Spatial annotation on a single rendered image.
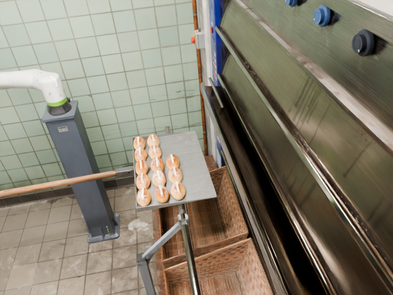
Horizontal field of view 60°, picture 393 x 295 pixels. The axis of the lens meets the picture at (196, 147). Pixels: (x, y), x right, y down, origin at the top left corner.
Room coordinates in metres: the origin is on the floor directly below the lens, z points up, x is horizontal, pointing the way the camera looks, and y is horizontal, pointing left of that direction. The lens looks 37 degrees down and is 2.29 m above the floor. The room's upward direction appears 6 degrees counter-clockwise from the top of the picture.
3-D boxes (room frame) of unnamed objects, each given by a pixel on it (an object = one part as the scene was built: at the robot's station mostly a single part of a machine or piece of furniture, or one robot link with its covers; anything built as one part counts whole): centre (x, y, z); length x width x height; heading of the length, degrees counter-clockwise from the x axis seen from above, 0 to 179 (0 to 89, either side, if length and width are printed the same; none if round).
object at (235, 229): (1.39, 0.03, 0.72); 0.56 x 0.49 x 0.28; 5
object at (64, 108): (2.06, 0.87, 1.23); 0.26 x 0.15 x 0.06; 6
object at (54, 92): (2.01, 0.88, 1.36); 0.16 x 0.13 x 0.19; 51
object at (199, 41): (2.33, -0.10, 1.46); 0.10 x 0.07 x 0.10; 6
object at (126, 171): (1.32, 0.37, 1.19); 0.09 x 0.04 x 0.03; 97
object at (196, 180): (1.35, 0.14, 1.19); 0.55 x 0.36 x 0.03; 7
